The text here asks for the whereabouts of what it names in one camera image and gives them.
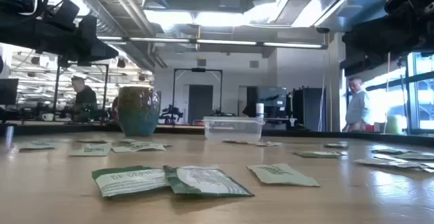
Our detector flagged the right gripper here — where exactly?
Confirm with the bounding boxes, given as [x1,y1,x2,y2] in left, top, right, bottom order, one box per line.
[340,11,434,61]

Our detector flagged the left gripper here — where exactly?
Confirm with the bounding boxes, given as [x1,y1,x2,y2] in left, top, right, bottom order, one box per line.
[0,12,120,64]

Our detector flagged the person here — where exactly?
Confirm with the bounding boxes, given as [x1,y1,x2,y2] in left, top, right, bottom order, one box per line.
[69,75,99,123]
[341,77,374,132]

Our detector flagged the brown teal ceramic mug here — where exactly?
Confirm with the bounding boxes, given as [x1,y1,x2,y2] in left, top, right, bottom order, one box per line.
[111,86,162,138]

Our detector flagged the black cabinet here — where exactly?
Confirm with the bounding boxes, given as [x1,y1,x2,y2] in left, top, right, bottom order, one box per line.
[292,87,327,132]

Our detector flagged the yellow-green cylinder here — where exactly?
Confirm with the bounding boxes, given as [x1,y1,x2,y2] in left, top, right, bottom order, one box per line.
[386,115,403,136]

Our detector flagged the dark display screen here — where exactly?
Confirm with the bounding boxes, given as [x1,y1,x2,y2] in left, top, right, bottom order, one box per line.
[256,86,288,119]

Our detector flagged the black monitor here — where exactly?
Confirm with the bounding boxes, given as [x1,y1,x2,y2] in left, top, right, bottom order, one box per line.
[0,78,20,105]

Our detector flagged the grey door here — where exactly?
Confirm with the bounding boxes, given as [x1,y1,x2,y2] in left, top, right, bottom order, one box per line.
[187,84,214,126]

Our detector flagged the long ceiling light bar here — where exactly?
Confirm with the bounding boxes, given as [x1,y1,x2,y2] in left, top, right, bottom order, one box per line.
[96,35,328,50]

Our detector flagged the clear plastic container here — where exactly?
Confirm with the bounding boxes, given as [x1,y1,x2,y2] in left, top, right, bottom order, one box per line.
[202,116,266,143]

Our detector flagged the black metal frame stand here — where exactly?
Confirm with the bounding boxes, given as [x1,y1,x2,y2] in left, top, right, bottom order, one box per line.
[53,62,110,116]
[172,67,224,116]

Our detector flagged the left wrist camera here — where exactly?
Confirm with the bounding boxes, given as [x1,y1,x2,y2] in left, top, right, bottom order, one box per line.
[53,0,81,32]

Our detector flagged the large sheet-metal duct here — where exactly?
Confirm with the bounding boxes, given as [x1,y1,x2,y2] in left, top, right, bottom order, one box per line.
[243,0,347,28]

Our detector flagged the black aluminium table frame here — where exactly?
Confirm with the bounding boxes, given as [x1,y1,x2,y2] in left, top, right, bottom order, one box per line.
[0,122,434,147]

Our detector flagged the silver metal post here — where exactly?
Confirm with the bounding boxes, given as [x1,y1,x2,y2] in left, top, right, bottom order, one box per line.
[5,125,15,147]

